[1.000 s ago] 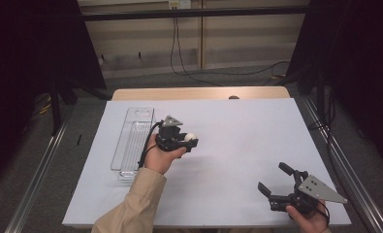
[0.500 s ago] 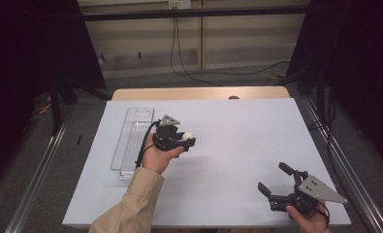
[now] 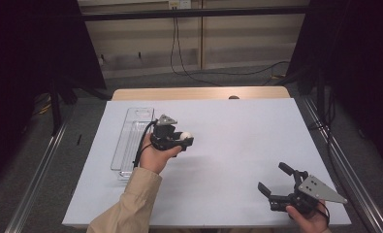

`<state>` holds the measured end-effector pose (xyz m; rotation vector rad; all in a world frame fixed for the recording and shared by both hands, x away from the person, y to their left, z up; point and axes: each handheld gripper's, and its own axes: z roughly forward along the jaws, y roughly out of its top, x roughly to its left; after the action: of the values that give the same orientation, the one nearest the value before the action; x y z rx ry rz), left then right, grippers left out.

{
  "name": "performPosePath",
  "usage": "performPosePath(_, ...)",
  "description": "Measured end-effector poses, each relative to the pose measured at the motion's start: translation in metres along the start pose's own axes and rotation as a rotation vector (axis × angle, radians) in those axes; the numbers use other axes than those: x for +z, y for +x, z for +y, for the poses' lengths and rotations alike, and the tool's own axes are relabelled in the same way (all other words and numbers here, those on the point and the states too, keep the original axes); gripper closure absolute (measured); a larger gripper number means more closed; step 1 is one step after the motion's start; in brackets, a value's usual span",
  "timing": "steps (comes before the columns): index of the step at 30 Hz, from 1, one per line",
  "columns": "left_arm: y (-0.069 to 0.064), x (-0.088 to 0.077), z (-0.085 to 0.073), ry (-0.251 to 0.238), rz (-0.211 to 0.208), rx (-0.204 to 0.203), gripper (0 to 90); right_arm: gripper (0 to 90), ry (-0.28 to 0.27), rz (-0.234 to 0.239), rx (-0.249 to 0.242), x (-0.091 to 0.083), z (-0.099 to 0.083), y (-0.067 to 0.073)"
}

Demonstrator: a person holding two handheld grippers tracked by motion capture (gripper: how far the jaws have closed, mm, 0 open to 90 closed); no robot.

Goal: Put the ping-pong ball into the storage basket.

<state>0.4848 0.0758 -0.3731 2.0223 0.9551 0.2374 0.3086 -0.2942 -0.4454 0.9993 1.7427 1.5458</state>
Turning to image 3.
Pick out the right hand-held gripper black cable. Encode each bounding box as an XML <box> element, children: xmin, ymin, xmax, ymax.
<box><xmin>313</xmin><ymin>207</ymin><xmax>331</xmax><ymax>226</ymax></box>

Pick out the clear plastic container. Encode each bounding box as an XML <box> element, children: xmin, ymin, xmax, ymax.
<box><xmin>110</xmin><ymin>107</ymin><xmax>155</xmax><ymax>181</ymax></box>

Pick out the left hand-held gripper black cable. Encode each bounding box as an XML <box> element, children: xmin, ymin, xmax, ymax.
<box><xmin>133</xmin><ymin>119</ymin><xmax>158</xmax><ymax>169</ymax></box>

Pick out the metal floor rail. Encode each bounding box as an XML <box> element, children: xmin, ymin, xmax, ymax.
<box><xmin>303</xmin><ymin>96</ymin><xmax>383</xmax><ymax>233</ymax></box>
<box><xmin>4</xmin><ymin>120</ymin><xmax>70</xmax><ymax>233</ymax></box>

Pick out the white wall socket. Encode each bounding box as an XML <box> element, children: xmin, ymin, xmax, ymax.
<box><xmin>168</xmin><ymin>0</ymin><xmax>192</xmax><ymax>10</ymax></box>

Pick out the hand-held gripper black cable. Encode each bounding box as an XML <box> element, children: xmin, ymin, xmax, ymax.
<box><xmin>133</xmin><ymin>119</ymin><xmax>158</xmax><ymax>169</ymax></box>
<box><xmin>313</xmin><ymin>207</ymin><xmax>331</xmax><ymax>226</ymax></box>

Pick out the black power cable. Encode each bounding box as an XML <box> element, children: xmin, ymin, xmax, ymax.
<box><xmin>170</xmin><ymin>8</ymin><xmax>224</xmax><ymax>87</ymax></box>
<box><xmin>174</xmin><ymin>8</ymin><xmax>290</xmax><ymax>79</ymax></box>

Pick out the person's right hand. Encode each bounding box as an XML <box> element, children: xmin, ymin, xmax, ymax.
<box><xmin>285</xmin><ymin>200</ymin><xmax>331</xmax><ymax>233</ymax></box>

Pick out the long wooden desk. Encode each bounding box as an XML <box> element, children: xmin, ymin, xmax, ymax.
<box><xmin>80</xmin><ymin>5</ymin><xmax>310</xmax><ymax>22</ymax></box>

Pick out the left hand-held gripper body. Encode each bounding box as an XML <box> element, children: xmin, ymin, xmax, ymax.
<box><xmin>149</xmin><ymin>114</ymin><xmax>182</xmax><ymax>152</ymax></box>

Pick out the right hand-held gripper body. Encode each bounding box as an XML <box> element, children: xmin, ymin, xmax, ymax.
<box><xmin>270</xmin><ymin>174</ymin><xmax>348</xmax><ymax>215</ymax></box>

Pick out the black curtain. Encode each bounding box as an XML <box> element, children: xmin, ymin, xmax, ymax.
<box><xmin>285</xmin><ymin>0</ymin><xmax>383</xmax><ymax>171</ymax></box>
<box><xmin>0</xmin><ymin>0</ymin><xmax>108</xmax><ymax>186</ymax></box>

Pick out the person's left hand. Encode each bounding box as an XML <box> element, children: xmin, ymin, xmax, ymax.
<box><xmin>140</xmin><ymin>142</ymin><xmax>182</xmax><ymax>175</ymax></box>

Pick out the light wooden table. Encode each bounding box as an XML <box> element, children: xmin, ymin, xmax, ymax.
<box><xmin>111</xmin><ymin>85</ymin><xmax>291</xmax><ymax>101</ymax></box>

